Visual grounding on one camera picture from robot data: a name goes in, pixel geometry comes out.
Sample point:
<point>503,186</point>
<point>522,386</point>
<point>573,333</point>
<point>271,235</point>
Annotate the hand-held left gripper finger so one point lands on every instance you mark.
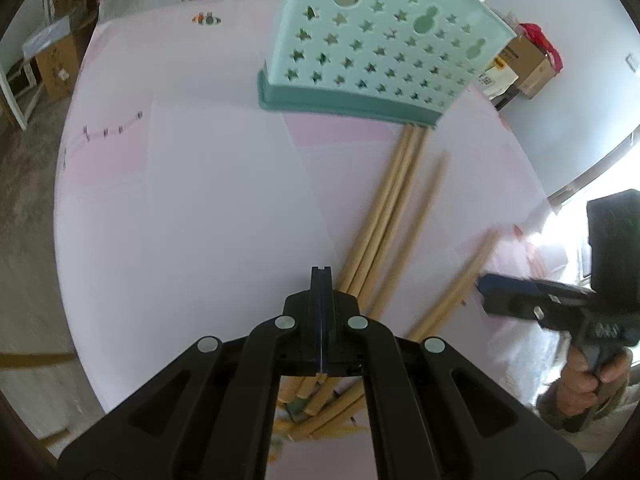
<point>326,310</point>
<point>315,310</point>

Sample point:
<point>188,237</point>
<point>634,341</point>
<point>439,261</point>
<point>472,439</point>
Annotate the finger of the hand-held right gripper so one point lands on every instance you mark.
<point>505,284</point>
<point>515,307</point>

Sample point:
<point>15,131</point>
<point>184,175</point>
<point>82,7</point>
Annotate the wooden chopstick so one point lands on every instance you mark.
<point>460,280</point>

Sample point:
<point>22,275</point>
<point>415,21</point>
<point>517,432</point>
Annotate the pile of wooden chopsticks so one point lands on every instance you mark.
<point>378,210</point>

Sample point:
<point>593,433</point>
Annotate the teal plastic utensil holder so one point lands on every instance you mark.
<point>320,99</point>

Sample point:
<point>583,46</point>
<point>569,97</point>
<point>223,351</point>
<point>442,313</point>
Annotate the person's right hand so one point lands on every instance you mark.
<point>575,385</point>

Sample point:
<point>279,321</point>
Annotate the white rice bag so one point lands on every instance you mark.
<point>497,85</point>

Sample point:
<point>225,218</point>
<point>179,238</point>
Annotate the large cardboard box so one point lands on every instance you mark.
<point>532,67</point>

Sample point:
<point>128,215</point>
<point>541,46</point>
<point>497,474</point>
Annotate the red bag on box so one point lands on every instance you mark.
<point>542,40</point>

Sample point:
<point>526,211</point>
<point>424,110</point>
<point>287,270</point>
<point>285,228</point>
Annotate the wooden stool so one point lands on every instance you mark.
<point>35,360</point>

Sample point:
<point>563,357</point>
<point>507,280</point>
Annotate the box under desk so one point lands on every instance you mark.
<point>57,67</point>

